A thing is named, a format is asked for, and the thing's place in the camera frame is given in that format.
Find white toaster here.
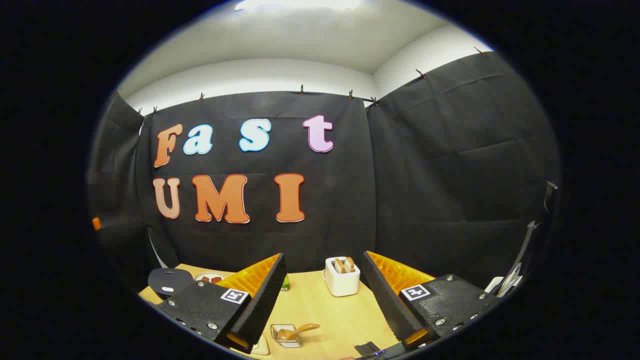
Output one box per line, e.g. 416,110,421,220
322,256,361,298

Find dark grey rice cooker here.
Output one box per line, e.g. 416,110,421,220
147,267,195,301

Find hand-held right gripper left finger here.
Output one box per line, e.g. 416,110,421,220
152,252,289,355

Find black backdrop cloth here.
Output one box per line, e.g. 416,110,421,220
87,50,561,296

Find long ceiling light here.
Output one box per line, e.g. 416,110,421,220
234,0,366,12

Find wooden spoon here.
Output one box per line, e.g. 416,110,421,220
276,323,321,343

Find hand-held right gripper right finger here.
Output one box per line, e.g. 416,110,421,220
361,250,501,351

